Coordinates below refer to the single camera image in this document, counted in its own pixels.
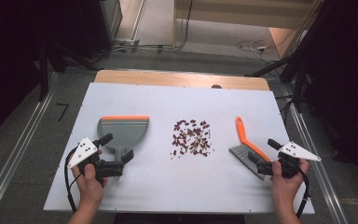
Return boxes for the grey cabinet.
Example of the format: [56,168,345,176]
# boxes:
[99,0,124,41]

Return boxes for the person's right hand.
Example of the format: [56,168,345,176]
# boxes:
[269,158,310,209]

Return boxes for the grey dustpan with orange lip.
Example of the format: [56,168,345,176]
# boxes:
[96,115,150,181]

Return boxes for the pile of red kidney beans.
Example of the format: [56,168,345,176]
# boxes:
[170,119,214,158]

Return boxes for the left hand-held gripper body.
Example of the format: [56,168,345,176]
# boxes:
[67,136,126,188]

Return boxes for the orange-handled grey brush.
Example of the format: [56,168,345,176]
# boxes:
[228,116,273,181]

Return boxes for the black stand legs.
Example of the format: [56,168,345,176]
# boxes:
[36,40,102,103]

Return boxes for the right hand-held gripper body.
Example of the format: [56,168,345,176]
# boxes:
[255,141,322,180]

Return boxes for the person's left hand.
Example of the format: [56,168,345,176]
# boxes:
[71,149,110,208]

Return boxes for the beige wooden furniture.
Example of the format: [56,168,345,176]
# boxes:
[172,0,324,49]

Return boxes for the black floor cables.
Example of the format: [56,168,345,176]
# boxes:
[111,0,195,54]

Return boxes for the white floor cable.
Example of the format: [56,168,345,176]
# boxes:
[236,38,282,65]

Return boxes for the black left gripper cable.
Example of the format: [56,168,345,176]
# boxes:
[63,147,84,214]

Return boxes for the aluminium floor rail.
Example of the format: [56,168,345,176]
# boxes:
[0,72,59,224]
[279,83,351,224]

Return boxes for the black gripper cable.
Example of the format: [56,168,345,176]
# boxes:
[63,147,84,214]
[296,169,311,219]

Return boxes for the orange-brown board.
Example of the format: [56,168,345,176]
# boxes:
[268,27,303,60]

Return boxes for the dark curtain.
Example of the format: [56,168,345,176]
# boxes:
[287,0,358,188]
[0,0,106,147]

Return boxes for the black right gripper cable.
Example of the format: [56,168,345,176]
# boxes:
[296,169,311,219]

